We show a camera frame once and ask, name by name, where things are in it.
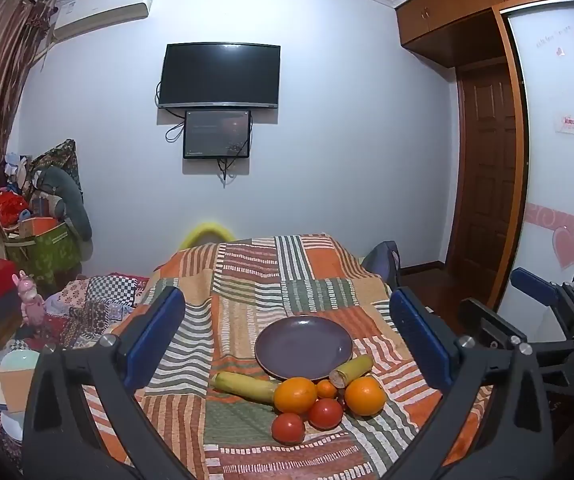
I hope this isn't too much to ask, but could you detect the dark patterned bag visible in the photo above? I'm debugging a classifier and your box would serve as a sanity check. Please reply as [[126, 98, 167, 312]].
[[30, 139, 80, 196]]

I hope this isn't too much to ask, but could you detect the brown wooden door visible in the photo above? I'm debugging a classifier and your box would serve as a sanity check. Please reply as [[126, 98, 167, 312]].
[[454, 62, 518, 306]]

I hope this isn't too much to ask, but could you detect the small black wall monitor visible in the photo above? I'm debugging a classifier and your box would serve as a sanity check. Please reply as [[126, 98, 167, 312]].
[[183, 110, 253, 160]]

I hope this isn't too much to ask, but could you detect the wooden overhead cabinet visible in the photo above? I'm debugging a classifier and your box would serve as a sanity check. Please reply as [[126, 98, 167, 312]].
[[394, 0, 572, 68]]

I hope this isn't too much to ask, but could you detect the purple round plate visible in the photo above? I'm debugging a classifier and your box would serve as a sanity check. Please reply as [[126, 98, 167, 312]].
[[254, 315, 354, 382]]

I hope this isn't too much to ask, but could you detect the red tomato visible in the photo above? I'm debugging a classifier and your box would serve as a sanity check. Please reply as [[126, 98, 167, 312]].
[[271, 412, 306, 445], [308, 398, 344, 431]]

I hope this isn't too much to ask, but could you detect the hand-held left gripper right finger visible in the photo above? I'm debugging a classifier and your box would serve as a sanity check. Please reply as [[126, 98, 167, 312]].
[[388, 286, 555, 480]]

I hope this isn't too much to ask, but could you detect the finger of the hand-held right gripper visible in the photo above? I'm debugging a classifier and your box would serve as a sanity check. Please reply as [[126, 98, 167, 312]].
[[458, 297, 574, 361], [511, 267, 574, 311]]

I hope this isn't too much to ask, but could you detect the red plastic bag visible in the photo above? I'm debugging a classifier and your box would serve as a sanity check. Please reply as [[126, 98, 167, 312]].
[[0, 192, 30, 228]]

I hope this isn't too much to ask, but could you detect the checkered patchwork quilt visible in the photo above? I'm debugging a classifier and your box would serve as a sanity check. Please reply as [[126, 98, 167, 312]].
[[42, 272, 150, 356]]

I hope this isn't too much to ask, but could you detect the pink toy figure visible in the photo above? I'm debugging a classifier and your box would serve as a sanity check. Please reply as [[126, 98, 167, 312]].
[[17, 270, 48, 331]]

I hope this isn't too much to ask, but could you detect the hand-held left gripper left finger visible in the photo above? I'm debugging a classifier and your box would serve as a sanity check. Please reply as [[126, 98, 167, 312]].
[[21, 285, 203, 480]]

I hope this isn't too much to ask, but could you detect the striped patchwork blanket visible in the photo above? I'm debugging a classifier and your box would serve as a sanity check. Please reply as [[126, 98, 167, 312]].
[[80, 233, 482, 480]]

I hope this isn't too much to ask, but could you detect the green storage box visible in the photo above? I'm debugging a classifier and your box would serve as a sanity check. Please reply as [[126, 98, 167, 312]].
[[4, 220, 85, 286]]

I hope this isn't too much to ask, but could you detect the black wall television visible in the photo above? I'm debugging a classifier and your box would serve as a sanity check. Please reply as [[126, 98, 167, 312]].
[[160, 43, 282, 110]]

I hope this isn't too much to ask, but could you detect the long yellow-green banana piece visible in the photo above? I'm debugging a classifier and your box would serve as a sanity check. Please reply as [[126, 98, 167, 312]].
[[210, 371, 280, 405]]

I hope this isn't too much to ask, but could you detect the white sliding wardrobe door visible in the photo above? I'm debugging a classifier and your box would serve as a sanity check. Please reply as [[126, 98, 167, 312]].
[[499, 0, 574, 341]]

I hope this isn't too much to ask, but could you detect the large orange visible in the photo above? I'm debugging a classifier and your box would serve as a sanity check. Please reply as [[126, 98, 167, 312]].
[[344, 376, 387, 417], [273, 377, 318, 415]]

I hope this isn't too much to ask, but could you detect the pale round lid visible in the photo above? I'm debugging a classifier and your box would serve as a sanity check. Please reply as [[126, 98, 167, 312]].
[[0, 349, 43, 401]]

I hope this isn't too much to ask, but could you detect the short banana piece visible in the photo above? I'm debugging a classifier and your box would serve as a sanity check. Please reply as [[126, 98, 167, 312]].
[[329, 354, 374, 388]]

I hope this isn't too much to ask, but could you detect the yellow ring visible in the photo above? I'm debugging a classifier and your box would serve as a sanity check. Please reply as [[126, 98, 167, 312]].
[[179, 220, 235, 251]]

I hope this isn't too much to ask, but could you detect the white air conditioner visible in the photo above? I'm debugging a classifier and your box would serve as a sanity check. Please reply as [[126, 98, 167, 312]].
[[50, 0, 155, 43]]

